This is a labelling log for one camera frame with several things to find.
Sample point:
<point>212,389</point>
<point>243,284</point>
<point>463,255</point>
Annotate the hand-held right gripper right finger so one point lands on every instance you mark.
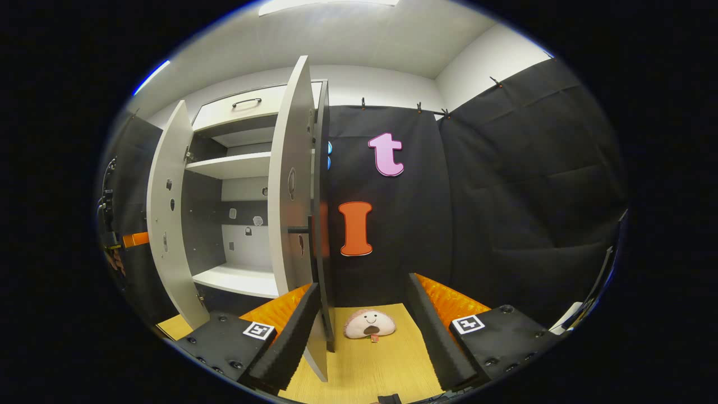
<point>432,331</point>

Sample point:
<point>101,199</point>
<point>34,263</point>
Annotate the black backdrop cloth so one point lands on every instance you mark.
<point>505,196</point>

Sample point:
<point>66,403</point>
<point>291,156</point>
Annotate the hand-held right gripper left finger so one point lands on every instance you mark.
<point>289,342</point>

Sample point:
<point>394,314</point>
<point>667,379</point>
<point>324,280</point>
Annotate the pink smiling plush toy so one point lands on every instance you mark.
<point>370,324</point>

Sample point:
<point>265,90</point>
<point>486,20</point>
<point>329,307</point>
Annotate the white double-door shoe cabinet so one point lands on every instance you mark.
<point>235,165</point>

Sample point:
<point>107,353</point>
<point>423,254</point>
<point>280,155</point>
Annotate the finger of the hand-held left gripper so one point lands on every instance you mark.
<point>136,239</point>

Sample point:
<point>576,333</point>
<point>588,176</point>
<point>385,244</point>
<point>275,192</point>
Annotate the row of black backdrop clips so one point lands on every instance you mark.
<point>418,106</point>

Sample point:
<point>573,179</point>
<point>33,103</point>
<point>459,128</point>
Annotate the ceiling light panel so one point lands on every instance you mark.
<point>325,4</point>
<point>150,77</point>

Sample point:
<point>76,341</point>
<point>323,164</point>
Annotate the white shoe cabinet door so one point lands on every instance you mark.
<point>289,140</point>
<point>168,196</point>

